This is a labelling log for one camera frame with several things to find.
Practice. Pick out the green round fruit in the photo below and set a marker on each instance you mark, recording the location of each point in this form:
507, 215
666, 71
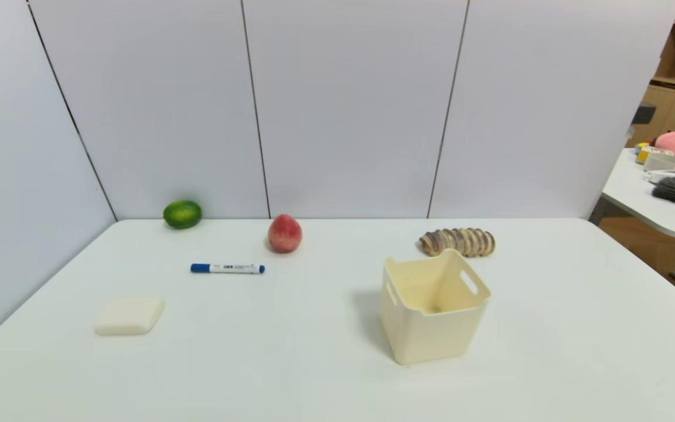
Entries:
182, 214

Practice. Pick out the brown striped bread loaf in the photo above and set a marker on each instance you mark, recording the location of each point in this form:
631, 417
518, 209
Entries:
458, 242

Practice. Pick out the yellow box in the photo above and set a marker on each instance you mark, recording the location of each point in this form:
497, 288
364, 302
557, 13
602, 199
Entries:
645, 155

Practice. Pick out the white soap block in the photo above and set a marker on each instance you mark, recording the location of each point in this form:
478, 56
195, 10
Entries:
129, 315

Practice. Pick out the blue white marker pen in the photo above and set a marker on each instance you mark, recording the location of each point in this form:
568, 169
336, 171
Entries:
226, 268

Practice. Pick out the white plastic device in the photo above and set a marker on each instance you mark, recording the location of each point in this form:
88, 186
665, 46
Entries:
664, 161

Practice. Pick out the red peach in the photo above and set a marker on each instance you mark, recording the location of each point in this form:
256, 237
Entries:
284, 234

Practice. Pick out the black mounted device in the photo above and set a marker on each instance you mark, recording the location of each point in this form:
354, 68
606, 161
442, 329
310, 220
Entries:
643, 113

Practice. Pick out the white side table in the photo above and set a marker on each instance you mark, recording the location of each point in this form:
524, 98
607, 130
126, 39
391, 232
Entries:
648, 208

